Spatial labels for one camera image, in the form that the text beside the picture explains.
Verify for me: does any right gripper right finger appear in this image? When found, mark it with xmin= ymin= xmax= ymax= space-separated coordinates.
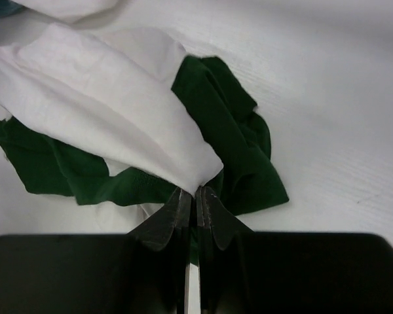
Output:
xmin=196 ymin=186 xmax=252 ymax=251

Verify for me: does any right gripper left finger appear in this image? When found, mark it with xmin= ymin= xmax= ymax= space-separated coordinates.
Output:
xmin=127 ymin=188 xmax=191 ymax=252

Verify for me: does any green and white raglan t-shirt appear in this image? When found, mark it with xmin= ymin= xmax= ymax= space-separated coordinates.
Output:
xmin=0 ymin=24 xmax=289 ymax=227

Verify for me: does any white Coca-Cola t-shirt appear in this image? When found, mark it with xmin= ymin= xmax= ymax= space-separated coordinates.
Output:
xmin=14 ymin=0 xmax=119 ymax=23

